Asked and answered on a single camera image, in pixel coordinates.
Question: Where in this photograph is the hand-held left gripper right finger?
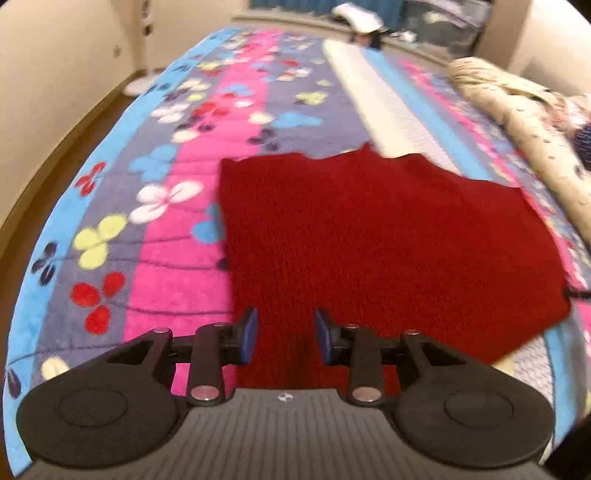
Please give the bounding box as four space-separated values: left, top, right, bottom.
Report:
313 307 472 408

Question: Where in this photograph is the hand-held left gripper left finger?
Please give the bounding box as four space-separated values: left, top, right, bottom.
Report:
99 306 259 408

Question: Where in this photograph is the red knit sweater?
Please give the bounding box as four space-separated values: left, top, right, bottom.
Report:
217 142 572 389

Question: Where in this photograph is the white clothes pile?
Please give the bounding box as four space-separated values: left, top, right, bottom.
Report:
331 2 385 34

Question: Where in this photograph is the navy dotted cloth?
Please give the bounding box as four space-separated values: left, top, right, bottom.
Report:
571 121 591 168

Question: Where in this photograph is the floral striped blanket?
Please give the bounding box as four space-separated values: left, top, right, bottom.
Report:
2 27 591 478

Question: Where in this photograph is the cream star-print duvet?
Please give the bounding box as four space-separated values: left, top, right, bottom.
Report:
447 56 591 234

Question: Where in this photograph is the white standing fan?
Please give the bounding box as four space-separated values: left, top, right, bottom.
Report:
122 0 161 98

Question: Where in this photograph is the clear plastic storage box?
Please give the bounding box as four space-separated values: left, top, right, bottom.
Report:
405 0 491 57

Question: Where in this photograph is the blue curtain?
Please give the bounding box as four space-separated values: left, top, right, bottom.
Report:
249 0 403 16

